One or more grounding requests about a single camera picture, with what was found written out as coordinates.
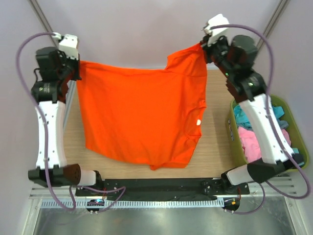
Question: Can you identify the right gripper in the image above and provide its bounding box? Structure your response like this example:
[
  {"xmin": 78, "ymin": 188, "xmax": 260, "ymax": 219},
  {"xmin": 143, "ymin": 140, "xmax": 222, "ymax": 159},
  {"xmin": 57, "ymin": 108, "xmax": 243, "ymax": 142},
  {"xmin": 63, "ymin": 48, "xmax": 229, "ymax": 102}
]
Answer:
[{"xmin": 201, "ymin": 32, "xmax": 235, "ymax": 78}]

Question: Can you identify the orange t-shirt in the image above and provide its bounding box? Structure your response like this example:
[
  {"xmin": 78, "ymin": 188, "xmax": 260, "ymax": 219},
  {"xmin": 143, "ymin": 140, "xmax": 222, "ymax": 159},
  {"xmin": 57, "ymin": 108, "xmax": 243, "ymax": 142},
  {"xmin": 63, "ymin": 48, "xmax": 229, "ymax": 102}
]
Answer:
[{"xmin": 77, "ymin": 44, "xmax": 207, "ymax": 170}]

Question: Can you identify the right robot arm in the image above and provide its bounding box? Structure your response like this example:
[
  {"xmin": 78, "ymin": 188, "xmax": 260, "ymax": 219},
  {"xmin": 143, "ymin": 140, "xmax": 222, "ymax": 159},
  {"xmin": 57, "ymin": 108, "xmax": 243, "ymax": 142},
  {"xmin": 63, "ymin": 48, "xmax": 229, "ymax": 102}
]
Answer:
[{"xmin": 201, "ymin": 35, "xmax": 303, "ymax": 194}]

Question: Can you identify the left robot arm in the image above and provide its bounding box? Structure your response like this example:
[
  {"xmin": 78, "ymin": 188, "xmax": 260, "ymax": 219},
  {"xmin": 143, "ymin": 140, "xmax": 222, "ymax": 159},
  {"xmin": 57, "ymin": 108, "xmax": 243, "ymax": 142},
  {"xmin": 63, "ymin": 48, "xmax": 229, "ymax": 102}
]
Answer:
[{"xmin": 28, "ymin": 47, "xmax": 104, "ymax": 196}]

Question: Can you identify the light blue t-shirt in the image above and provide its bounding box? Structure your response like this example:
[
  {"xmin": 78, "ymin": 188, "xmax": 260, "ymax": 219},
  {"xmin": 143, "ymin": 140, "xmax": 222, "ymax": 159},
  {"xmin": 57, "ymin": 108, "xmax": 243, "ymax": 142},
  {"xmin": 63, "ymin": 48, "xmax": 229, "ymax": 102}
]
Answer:
[{"xmin": 233, "ymin": 105, "xmax": 285, "ymax": 131}]

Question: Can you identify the grey t-shirt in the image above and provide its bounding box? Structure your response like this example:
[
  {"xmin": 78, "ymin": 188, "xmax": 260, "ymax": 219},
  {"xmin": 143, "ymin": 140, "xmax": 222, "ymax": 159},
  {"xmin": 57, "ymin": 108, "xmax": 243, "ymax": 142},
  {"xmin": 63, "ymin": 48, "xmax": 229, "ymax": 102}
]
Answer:
[{"xmin": 278, "ymin": 120, "xmax": 289, "ymax": 129}]

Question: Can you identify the pink t-shirt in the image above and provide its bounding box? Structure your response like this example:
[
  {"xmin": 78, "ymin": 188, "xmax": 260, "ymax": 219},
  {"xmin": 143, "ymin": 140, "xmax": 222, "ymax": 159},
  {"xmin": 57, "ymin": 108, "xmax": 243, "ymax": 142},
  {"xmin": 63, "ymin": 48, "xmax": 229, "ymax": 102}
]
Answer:
[{"xmin": 238, "ymin": 126, "xmax": 292, "ymax": 163}]

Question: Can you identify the green laundry basket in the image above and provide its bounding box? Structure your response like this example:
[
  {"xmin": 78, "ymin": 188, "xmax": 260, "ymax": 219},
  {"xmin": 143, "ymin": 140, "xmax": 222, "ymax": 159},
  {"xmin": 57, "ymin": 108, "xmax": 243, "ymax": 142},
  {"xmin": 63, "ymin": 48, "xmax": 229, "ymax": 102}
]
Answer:
[{"xmin": 225, "ymin": 95, "xmax": 309, "ymax": 168}]

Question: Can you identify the turquoise t-shirt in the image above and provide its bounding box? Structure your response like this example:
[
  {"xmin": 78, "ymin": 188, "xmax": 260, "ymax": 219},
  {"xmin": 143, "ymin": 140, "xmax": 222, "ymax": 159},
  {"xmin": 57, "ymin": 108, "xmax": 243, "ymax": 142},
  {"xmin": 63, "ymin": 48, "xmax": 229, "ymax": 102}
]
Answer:
[{"xmin": 291, "ymin": 148, "xmax": 305, "ymax": 167}]

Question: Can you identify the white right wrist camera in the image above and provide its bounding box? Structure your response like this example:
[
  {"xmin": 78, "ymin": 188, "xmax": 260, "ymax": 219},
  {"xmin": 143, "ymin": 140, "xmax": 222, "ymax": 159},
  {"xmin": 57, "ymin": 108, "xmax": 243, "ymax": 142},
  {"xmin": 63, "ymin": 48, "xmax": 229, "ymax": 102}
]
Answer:
[{"xmin": 201, "ymin": 14, "xmax": 229, "ymax": 45}]

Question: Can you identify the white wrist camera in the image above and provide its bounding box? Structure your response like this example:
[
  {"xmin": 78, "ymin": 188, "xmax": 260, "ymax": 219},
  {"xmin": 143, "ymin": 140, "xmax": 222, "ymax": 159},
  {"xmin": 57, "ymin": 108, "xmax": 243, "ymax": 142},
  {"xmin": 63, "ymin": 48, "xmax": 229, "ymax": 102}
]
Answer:
[
  {"xmin": 52, "ymin": 32, "xmax": 79, "ymax": 60},
  {"xmin": 201, "ymin": 14, "xmax": 229, "ymax": 45}
]

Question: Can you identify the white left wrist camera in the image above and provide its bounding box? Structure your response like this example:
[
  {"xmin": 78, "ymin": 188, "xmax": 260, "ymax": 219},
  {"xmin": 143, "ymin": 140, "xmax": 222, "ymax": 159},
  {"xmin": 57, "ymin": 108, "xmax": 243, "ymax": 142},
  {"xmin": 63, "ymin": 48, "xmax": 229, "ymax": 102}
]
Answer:
[{"xmin": 52, "ymin": 32, "xmax": 79, "ymax": 60}]

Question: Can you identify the white slotted cable duct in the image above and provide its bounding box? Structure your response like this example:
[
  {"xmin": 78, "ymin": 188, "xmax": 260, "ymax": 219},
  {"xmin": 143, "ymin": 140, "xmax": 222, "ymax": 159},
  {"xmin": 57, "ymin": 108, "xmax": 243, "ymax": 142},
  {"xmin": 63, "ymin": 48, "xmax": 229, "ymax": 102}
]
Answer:
[{"xmin": 41, "ymin": 198, "xmax": 224, "ymax": 209}]

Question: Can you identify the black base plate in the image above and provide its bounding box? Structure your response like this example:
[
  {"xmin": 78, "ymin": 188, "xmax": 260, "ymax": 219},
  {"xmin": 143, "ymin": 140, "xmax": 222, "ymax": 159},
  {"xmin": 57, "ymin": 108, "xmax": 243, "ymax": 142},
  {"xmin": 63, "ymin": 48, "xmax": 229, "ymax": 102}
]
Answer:
[{"xmin": 75, "ymin": 178, "xmax": 250, "ymax": 202}]

